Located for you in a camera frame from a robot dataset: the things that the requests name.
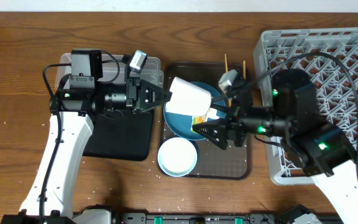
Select white green cup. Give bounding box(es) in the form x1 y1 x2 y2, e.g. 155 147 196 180
165 77 212 116

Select right wooden chopstick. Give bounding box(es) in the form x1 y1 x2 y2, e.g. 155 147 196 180
242 60 247 80

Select wooden chopstick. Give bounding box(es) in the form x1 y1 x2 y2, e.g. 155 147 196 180
242 60 247 80
224 53 231 107

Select clear plastic bin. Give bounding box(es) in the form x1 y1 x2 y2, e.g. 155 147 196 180
54 52 164 108

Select yellow green snack wrapper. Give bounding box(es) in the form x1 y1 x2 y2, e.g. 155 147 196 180
191 114 209 133

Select brown serving tray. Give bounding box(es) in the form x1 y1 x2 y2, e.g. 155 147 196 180
159 62 252 180

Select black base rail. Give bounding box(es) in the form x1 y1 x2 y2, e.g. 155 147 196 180
0 212 347 224

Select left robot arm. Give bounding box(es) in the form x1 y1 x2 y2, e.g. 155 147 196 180
1 49 172 224

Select grey dishwasher rack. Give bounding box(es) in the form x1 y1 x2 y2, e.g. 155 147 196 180
253 27 358 186

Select light blue white bowl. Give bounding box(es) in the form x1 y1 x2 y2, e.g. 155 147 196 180
157 137 198 177

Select white tissue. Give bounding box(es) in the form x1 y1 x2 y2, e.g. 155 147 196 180
206 108 226 120

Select left wooden chopstick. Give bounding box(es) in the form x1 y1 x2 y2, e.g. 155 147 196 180
224 53 231 107

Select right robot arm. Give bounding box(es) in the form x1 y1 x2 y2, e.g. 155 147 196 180
192 69 358 223

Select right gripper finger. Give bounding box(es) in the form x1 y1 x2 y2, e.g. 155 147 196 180
210 95 234 113
192 118 228 150

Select black plastic tray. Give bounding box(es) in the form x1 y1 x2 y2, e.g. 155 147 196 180
83 110 154 161

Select blue plate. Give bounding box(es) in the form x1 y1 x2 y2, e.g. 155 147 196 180
163 82 220 141

